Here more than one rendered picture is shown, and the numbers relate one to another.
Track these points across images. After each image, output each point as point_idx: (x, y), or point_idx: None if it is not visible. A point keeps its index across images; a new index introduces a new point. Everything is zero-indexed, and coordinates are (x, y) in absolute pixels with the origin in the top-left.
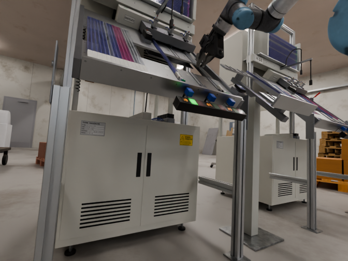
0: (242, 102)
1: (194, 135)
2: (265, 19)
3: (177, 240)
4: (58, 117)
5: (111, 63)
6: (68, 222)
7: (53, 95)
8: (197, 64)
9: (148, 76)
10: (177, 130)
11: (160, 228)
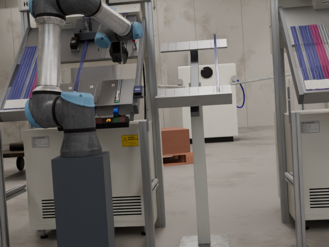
0: (135, 106)
1: None
2: (119, 36)
3: (127, 239)
4: None
5: (13, 111)
6: (35, 212)
7: None
8: (118, 62)
9: None
10: (117, 132)
11: (127, 232)
